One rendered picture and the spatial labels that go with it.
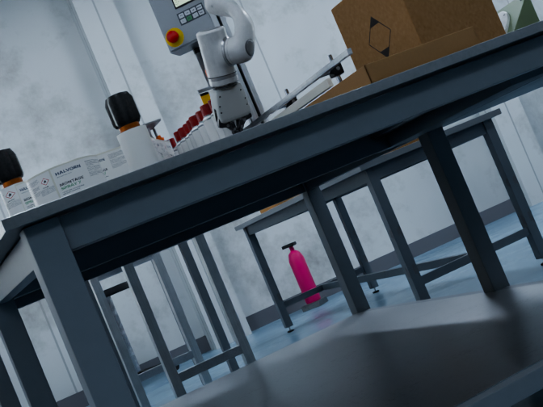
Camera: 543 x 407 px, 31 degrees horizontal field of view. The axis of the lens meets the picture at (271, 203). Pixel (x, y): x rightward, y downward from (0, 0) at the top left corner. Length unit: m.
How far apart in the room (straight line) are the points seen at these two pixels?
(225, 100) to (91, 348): 1.32
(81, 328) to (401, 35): 1.12
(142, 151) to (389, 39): 0.78
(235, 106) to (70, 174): 0.52
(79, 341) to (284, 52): 6.72
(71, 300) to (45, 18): 6.36
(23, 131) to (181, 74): 1.32
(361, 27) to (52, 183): 0.88
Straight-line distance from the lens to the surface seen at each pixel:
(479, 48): 1.94
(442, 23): 2.34
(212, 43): 2.74
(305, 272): 7.44
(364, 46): 2.48
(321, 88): 2.20
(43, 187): 2.60
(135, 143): 2.74
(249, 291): 7.73
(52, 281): 1.60
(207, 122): 2.95
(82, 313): 1.60
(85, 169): 2.60
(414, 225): 8.30
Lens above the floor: 0.65
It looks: 2 degrees up
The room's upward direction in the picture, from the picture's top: 23 degrees counter-clockwise
